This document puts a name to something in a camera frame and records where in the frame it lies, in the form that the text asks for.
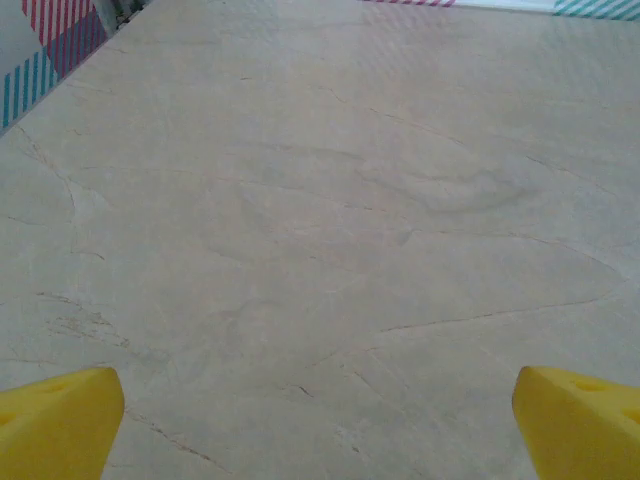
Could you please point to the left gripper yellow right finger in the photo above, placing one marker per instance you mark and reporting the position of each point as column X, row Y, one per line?
column 580, row 430

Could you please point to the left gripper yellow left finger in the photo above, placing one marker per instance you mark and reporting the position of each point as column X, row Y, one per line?
column 55, row 430

